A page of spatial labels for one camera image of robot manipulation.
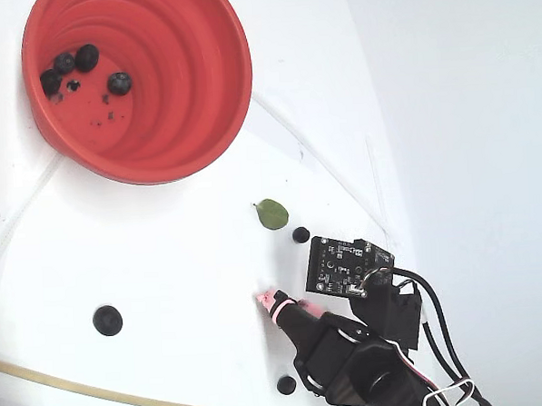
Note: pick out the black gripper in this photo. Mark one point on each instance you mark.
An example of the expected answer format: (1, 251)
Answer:
(323, 338)

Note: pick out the dark blueberry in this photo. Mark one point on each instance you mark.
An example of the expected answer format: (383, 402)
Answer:
(107, 320)
(65, 63)
(301, 234)
(119, 83)
(86, 57)
(51, 82)
(286, 385)

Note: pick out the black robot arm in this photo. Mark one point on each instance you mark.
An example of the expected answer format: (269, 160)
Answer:
(366, 380)

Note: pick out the red collapsible silicone cup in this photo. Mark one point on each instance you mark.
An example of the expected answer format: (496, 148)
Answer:
(179, 103)

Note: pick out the light green leaf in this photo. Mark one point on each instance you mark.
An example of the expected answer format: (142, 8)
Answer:
(272, 213)

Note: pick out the pale-board wrist camera module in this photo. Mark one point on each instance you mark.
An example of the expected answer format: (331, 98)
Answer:
(335, 265)

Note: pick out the black-board wrist camera module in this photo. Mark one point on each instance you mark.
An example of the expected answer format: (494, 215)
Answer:
(383, 254)

